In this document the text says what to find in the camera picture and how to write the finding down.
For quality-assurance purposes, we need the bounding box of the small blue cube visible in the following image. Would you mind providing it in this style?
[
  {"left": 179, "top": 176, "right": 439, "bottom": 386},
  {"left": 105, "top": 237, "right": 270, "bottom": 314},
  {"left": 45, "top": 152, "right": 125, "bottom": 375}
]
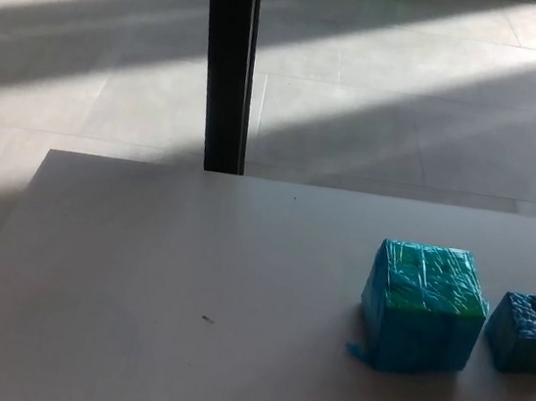
[{"left": 478, "top": 287, "right": 536, "bottom": 378}]

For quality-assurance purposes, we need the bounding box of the large blue wrapped cube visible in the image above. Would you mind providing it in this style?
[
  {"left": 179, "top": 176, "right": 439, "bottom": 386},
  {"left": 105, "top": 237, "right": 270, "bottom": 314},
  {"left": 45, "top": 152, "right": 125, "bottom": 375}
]
[{"left": 342, "top": 232, "right": 498, "bottom": 386}]

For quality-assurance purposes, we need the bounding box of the black vertical pillar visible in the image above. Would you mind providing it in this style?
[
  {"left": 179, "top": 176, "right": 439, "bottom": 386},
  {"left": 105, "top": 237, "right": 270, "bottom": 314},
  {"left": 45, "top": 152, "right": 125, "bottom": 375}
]
[{"left": 183, "top": 0, "right": 268, "bottom": 177}]

